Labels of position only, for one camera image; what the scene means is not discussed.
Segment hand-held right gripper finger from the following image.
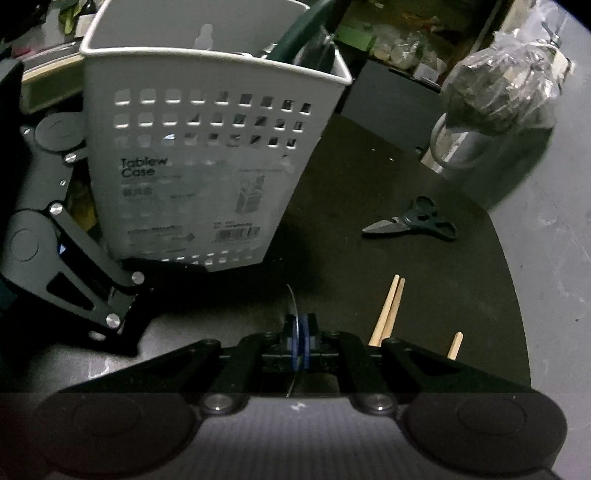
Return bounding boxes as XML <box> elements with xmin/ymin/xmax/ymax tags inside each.
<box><xmin>59</xmin><ymin>314</ymin><xmax>301</xmax><ymax>414</ymax></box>
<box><xmin>301</xmin><ymin>314</ymin><xmax>537</xmax><ymax>414</ymax></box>

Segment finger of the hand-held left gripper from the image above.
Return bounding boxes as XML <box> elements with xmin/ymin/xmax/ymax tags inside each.
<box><xmin>51</xmin><ymin>154</ymin><xmax>80</xmax><ymax>209</ymax></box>
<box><xmin>43</xmin><ymin>202</ymin><xmax>156</xmax><ymax>357</ymax></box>

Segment white perforated utensil basket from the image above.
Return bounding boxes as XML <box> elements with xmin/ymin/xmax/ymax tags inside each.
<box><xmin>79</xmin><ymin>0</ymin><xmax>354</xmax><ymax>273</ymax></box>

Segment black handled scissors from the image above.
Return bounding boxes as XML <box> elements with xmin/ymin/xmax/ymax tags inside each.
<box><xmin>361</xmin><ymin>196</ymin><xmax>458</xmax><ymax>243</ymax></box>

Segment wooden countertop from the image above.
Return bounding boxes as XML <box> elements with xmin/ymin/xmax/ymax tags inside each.
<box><xmin>21</xmin><ymin>41</ymin><xmax>86</xmax><ymax>116</ymax></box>

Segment green yellow cloth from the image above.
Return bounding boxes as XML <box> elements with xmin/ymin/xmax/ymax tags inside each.
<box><xmin>57</xmin><ymin>0</ymin><xmax>96</xmax><ymax>34</ymax></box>

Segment green box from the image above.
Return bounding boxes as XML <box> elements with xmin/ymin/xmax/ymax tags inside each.
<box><xmin>334</xmin><ymin>23</ymin><xmax>378</xmax><ymax>53</ymax></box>

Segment large plastic bag dark contents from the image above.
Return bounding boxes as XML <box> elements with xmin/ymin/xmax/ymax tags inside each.
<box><xmin>440</xmin><ymin>28</ymin><xmax>562</xmax><ymax>137</ymax></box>

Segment shelf cabinet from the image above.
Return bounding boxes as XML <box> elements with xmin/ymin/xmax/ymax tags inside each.
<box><xmin>332</xmin><ymin>0</ymin><xmax>507</xmax><ymax>91</ymax></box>

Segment wall water tap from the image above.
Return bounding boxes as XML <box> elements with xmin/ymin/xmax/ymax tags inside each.
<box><xmin>538</xmin><ymin>21</ymin><xmax>576</xmax><ymax>75</ymax></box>

